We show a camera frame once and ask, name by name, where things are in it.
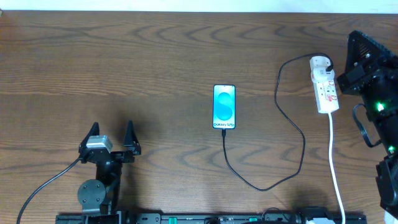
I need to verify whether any white power strip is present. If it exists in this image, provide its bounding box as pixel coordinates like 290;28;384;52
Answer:
311;67;339;114

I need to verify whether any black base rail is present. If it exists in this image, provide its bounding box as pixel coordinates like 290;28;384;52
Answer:
55;212;368;224

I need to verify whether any blue Galaxy smartphone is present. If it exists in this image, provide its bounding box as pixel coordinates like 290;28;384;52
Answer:
212;84;236;129

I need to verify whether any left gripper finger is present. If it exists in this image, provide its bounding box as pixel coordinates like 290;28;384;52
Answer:
124;120;141;155
79;122;100;152

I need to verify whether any white USB charger adapter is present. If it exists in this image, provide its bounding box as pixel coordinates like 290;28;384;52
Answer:
310;55;333;72

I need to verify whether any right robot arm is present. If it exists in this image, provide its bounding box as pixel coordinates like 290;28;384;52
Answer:
336;30;397;218

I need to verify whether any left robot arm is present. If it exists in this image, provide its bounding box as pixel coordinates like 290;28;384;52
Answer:
78;120;141;223

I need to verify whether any white power strip cord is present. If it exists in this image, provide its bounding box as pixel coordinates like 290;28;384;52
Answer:
328;112;346;224

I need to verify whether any black USB-C charging cable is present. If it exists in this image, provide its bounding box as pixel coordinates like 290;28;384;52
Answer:
221;52;335;192

